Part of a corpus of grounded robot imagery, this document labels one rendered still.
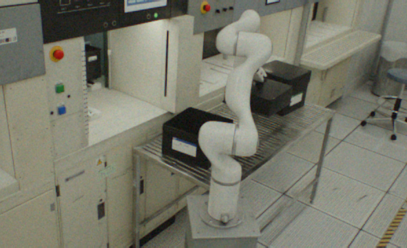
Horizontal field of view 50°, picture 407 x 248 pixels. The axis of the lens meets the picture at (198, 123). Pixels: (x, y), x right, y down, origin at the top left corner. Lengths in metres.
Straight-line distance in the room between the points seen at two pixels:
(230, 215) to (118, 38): 1.30
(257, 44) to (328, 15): 3.37
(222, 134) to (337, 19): 3.55
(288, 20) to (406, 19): 2.68
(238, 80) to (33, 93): 0.81
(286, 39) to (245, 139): 2.06
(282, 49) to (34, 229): 2.37
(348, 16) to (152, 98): 2.95
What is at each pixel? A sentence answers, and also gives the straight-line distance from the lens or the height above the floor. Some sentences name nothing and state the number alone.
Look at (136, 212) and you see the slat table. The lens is 2.54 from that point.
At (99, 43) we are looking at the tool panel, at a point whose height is 1.09.
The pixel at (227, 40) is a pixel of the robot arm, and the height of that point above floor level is 1.46.
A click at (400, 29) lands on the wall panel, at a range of 6.05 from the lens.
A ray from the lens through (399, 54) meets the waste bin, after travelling 5.56.
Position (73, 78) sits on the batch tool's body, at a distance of 1.95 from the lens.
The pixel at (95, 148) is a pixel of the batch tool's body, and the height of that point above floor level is 0.84.
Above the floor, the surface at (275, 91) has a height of 1.05.
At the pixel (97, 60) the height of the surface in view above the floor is 1.05.
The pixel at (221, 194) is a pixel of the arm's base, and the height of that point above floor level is 0.90.
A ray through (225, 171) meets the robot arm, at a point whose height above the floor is 1.01.
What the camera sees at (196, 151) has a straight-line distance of 2.13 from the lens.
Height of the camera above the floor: 1.92
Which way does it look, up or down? 26 degrees down
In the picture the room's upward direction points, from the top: 4 degrees clockwise
